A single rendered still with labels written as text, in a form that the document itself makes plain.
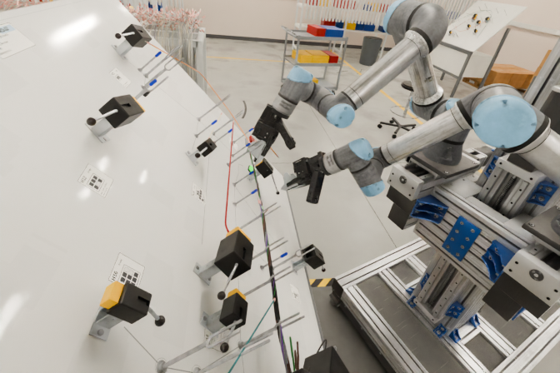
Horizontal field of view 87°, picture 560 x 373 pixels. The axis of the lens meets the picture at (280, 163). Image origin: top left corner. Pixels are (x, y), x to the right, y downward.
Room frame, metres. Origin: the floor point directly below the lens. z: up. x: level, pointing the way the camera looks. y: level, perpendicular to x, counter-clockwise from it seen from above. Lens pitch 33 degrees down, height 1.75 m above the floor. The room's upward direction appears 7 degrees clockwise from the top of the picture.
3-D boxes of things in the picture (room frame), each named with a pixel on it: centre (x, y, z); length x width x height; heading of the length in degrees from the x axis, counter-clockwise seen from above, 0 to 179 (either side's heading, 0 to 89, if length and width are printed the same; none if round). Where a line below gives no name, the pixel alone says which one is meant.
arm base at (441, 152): (1.11, -0.67, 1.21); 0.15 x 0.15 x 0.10
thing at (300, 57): (5.01, -0.27, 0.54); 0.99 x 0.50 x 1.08; 114
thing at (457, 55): (6.46, -3.40, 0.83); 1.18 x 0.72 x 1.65; 13
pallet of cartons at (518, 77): (6.97, -4.71, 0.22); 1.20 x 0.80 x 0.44; 105
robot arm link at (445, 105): (1.12, -0.67, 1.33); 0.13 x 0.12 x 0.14; 25
